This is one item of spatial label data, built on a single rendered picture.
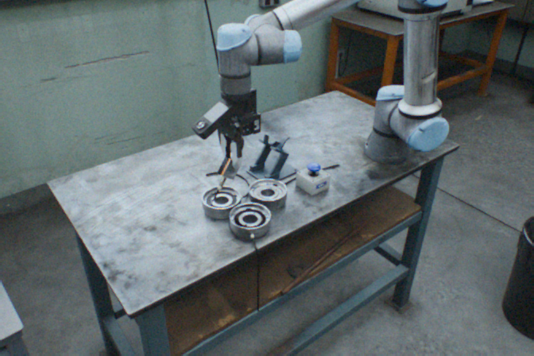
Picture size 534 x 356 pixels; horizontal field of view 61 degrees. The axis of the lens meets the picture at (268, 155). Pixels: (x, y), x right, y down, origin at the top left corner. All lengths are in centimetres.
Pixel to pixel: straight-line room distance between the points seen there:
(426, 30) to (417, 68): 10
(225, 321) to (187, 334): 10
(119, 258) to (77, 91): 163
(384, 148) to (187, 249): 70
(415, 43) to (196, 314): 92
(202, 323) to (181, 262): 25
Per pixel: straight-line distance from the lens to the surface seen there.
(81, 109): 268
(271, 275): 140
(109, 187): 138
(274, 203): 121
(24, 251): 255
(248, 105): 111
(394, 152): 148
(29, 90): 258
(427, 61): 124
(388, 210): 170
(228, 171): 116
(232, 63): 103
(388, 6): 336
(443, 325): 213
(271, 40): 105
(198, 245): 113
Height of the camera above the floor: 155
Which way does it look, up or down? 31 degrees down
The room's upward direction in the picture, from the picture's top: 1 degrees clockwise
